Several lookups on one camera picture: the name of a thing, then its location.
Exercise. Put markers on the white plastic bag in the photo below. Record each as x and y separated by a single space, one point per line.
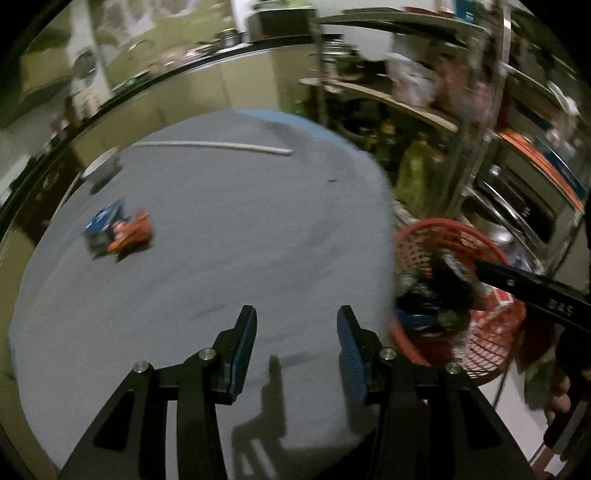
413 74

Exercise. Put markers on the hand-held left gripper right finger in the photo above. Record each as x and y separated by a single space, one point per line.
348 341

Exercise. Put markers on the orange crumpled wrapper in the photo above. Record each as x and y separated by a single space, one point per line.
136 230

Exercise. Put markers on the grey tablecloth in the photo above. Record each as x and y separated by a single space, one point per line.
231 240

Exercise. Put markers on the orange and blue tray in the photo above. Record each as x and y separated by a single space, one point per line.
540 161

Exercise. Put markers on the white stick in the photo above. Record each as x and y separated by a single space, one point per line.
207 144

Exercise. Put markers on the red and white box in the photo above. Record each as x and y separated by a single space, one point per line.
501 297

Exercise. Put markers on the white bowl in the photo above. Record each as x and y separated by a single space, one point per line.
104 166

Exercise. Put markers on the metal shelf rack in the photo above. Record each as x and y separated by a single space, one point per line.
471 92

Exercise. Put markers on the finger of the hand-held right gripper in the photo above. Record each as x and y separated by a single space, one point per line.
503 279

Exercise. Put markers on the red plastic basket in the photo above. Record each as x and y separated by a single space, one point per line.
489 350

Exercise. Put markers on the steel pot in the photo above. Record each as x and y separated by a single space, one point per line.
226 38

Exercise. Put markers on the wooden shelf board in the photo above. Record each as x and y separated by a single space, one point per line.
397 104

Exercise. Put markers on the steel trays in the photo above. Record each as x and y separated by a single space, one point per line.
508 217

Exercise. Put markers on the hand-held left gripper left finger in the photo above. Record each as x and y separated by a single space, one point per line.
247 341

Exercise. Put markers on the small blue packet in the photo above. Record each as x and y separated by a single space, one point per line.
104 217

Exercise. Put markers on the person's right hand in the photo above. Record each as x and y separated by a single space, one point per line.
558 394

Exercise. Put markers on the black bag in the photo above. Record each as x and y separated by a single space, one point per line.
452 281

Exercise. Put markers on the dark packet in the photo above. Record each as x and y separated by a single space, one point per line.
99 244

